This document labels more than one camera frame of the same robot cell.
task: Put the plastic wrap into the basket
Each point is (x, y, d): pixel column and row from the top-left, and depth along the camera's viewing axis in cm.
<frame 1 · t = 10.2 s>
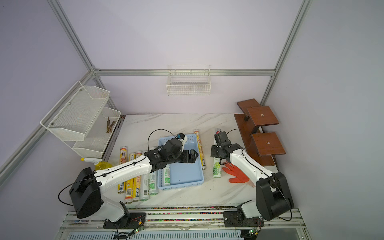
left hand: (190, 155, 81), fingers open
right hand: (216, 153, 89), fingers open
light blue plastic basket: (183, 174, 92), on the table
yellow wrap roll right side: (200, 148, 100), point 3 cm above the table
white green grape wrap roll: (217, 167, 82), point 12 cm above the table
brown wooden tiered stand: (261, 147, 85), point 16 cm above the table
brown clips in basket: (109, 126, 97), point 15 cm above the table

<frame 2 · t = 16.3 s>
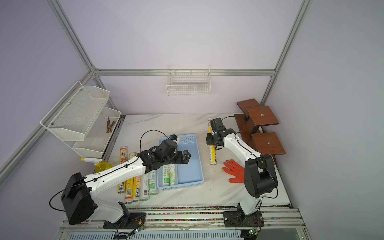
left hand: (182, 157, 81), fingers open
right hand: (211, 142, 92), fingers open
yellow wrap roll right side: (213, 158, 85), point 12 cm above the table
white green grape wrap roll: (173, 174, 87), point 4 cm above the table
the other named things where they were.

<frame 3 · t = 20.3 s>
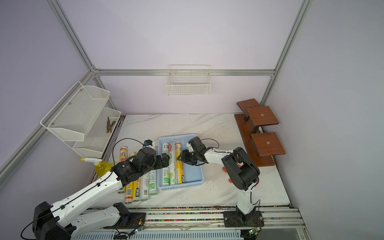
left hand: (161, 160, 79), fingers open
right hand: (180, 161, 92), fingers open
yellow wrap roll right side: (180, 165, 92), point 4 cm above the table
the other named things where they were.

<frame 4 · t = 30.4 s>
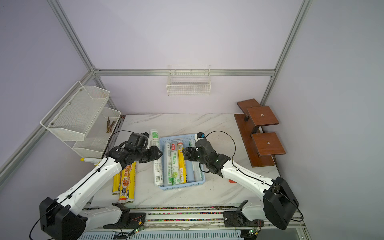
left hand: (158, 156, 79), fingers open
right hand: (189, 152, 82), fingers open
the named things where they were.

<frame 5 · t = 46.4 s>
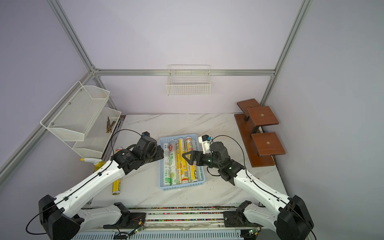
left hand: (158, 153, 78), fingers open
right hand: (188, 158, 75), fingers open
yellow red chef wrap roll: (182, 163, 88), point 8 cm above the table
yellow blue label wrap roll: (194, 170, 85), point 8 cm above the table
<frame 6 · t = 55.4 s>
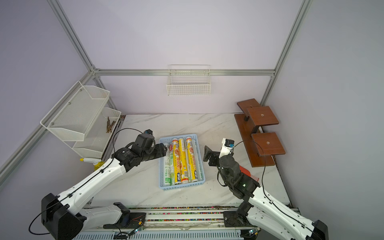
left hand: (162, 151, 79), fingers open
right hand: (213, 149, 75), fingers open
yellow icon wrap roll: (176, 161, 88), point 9 cm above the table
